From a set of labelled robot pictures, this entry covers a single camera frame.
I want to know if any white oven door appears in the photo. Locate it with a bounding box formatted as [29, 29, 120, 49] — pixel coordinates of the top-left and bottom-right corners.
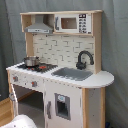
[9, 84, 18, 117]

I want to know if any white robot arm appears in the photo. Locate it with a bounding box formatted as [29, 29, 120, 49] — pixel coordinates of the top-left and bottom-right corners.
[0, 115, 37, 128]

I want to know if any wooden toy kitchen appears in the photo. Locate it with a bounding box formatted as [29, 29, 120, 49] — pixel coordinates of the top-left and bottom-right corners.
[7, 10, 114, 128]

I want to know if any grey toy sink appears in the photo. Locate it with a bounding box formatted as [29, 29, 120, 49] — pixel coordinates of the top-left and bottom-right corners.
[52, 67, 92, 81]

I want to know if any black toy faucet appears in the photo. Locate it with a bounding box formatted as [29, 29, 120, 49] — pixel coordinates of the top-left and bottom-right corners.
[76, 50, 94, 70]

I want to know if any black toy stovetop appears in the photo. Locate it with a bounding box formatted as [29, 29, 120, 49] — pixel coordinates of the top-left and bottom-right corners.
[20, 63, 56, 73]

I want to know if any silver toy pot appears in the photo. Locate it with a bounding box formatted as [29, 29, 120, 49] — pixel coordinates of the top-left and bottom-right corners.
[23, 56, 39, 67]

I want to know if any right red stove knob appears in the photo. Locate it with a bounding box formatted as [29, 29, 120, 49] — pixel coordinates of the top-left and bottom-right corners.
[31, 81, 37, 87]

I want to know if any red stove knob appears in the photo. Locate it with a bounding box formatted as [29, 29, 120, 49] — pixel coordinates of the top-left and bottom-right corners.
[13, 76, 18, 82]
[31, 81, 37, 87]

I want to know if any white cabinet door with dispenser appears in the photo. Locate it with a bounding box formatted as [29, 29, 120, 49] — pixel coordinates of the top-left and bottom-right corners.
[44, 81, 82, 128]

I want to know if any white toy microwave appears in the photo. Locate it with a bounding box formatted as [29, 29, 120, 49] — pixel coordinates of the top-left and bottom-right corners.
[55, 14, 92, 34]

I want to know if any grey range hood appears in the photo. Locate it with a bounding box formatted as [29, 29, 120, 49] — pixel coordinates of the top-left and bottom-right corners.
[25, 14, 54, 34]

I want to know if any left red stove knob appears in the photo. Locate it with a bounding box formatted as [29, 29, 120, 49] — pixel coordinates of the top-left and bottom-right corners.
[13, 76, 18, 82]

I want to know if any grey fabric backdrop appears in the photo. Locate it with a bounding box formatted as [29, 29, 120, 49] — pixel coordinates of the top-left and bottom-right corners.
[0, 0, 128, 128]

